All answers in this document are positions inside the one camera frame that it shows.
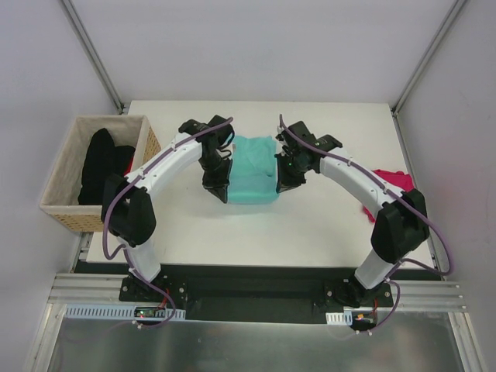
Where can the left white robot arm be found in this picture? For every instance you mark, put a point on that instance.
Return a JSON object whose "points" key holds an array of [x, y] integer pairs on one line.
{"points": [[128, 216]]}

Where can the left white cable duct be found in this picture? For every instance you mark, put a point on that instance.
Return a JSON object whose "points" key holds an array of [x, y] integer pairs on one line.
{"points": [[123, 312]]}

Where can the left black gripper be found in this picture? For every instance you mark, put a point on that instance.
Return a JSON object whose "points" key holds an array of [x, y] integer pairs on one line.
{"points": [[216, 182]]}

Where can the wicker laundry basket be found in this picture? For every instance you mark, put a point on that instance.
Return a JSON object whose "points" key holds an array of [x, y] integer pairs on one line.
{"points": [[60, 197]]}

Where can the aluminium corner post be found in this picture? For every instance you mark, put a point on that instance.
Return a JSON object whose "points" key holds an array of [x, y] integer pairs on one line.
{"points": [[454, 12], [92, 54]]}

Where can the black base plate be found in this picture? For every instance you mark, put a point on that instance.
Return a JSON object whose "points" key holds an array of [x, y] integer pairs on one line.
{"points": [[299, 295]]}

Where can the teal t-shirt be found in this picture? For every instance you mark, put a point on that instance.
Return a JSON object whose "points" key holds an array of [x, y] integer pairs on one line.
{"points": [[253, 176]]}

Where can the right white cable duct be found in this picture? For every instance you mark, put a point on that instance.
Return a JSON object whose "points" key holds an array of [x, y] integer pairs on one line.
{"points": [[344, 318]]}

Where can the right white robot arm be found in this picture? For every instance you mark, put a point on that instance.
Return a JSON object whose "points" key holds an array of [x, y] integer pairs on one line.
{"points": [[400, 216]]}

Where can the right aluminium corner post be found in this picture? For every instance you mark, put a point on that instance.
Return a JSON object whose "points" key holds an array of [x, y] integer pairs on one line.
{"points": [[454, 12]]}

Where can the aluminium rail frame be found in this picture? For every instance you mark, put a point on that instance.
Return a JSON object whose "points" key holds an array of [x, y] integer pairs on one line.
{"points": [[415, 296]]}

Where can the left aluminium corner post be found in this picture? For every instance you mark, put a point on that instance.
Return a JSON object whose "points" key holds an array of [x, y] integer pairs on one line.
{"points": [[92, 54]]}

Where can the white cable duct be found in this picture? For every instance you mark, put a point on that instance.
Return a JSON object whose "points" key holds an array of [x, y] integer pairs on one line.
{"points": [[123, 312], [344, 318]]}

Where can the pink folded t-shirt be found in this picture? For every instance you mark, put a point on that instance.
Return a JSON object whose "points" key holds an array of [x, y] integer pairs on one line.
{"points": [[396, 179]]}

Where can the red garment in basket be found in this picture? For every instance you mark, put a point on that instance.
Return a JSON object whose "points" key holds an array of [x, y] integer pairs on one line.
{"points": [[128, 168]]}

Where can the black garment in basket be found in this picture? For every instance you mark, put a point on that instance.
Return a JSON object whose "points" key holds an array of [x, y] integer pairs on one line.
{"points": [[103, 158]]}

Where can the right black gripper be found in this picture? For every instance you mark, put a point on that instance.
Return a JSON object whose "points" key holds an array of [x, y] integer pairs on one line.
{"points": [[290, 180]]}

